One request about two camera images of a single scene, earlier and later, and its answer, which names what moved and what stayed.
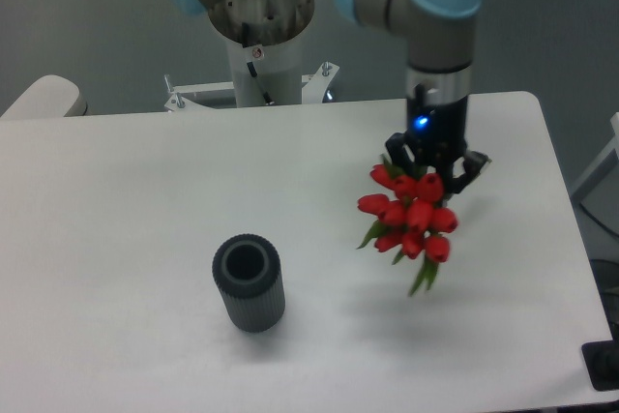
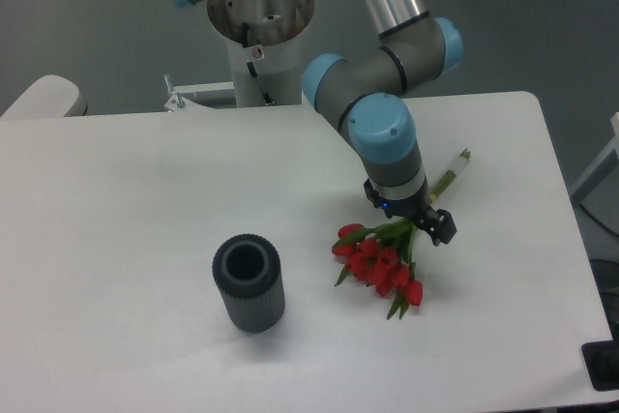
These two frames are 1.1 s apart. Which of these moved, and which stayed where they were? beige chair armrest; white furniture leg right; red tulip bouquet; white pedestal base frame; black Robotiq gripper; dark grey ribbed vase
Moved: red tulip bouquet; black Robotiq gripper
Stayed: beige chair armrest; white furniture leg right; white pedestal base frame; dark grey ribbed vase
